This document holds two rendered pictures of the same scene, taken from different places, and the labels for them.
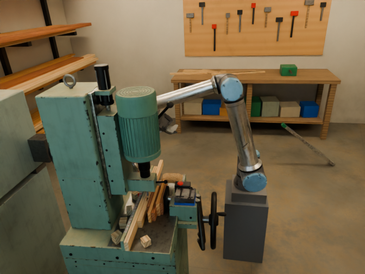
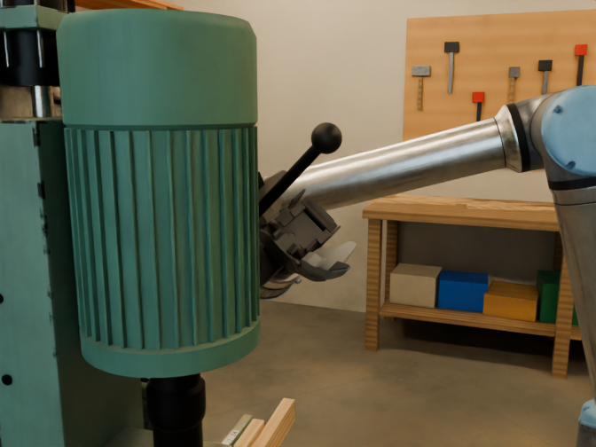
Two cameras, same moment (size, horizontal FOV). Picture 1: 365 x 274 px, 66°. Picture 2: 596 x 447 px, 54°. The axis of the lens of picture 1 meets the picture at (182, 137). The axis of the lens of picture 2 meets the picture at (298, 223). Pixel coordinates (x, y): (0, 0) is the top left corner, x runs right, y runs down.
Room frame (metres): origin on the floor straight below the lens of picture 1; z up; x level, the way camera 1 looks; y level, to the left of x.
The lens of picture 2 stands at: (0.65, -0.02, 1.43)
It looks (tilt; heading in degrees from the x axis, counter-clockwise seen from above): 12 degrees down; 9
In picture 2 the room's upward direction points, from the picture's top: straight up
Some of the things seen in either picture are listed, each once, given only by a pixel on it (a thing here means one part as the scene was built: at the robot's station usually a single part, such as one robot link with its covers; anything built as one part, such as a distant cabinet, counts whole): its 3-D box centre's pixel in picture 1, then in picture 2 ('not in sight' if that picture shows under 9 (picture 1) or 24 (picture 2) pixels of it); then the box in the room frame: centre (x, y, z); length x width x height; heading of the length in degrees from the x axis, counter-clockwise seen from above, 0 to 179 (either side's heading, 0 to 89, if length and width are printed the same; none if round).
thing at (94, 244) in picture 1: (129, 222); not in sight; (1.20, 0.31, 0.76); 0.57 x 0.45 x 0.09; 82
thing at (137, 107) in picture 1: (139, 124); (167, 192); (1.18, 0.19, 1.35); 0.18 x 0.18 x 0.31
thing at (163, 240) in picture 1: (168, 210); not in sight; (1.15, 0.09, 0.87); 0.61 x 0.30 x 0.06; 172
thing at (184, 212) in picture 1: (184, 204); not in sight; (1.14, 0.00, 0.91); 0.15 x 0.14 x 0.09; 172
